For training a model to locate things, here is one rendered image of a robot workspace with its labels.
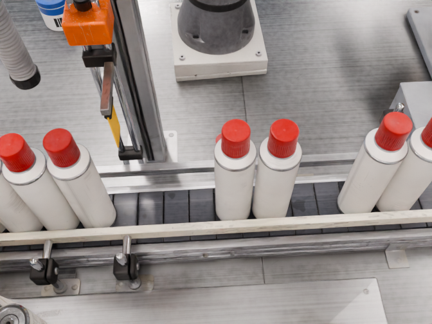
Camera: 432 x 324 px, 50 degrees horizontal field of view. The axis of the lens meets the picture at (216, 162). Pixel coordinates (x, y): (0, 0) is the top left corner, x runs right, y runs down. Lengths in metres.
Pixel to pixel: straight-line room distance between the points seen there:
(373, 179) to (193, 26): 0.45
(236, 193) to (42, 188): 0.24
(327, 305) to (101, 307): 0.30
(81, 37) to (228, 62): 0.43
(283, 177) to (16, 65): 0.33
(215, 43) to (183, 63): 0.07
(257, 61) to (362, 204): 0.36
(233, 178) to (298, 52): 0.46
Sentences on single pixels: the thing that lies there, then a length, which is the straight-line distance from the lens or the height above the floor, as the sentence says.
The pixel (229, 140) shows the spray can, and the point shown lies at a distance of 0.51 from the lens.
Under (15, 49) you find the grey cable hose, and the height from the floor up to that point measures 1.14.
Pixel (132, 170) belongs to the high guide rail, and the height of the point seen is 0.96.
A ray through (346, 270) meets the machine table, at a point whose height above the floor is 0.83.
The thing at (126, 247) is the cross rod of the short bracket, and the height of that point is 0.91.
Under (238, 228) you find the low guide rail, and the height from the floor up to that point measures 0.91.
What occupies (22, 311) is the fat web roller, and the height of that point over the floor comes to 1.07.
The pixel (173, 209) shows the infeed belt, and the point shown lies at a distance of 0.70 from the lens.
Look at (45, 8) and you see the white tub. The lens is 1.02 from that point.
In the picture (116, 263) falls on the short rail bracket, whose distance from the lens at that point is 0.63.
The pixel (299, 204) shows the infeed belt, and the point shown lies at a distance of 0.70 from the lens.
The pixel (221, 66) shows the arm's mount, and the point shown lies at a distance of 0.88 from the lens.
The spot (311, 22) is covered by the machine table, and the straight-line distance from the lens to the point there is 1.03.
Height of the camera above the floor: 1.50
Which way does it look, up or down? 58 degrees down
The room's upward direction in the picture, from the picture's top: 2 degrees counter-clockwise
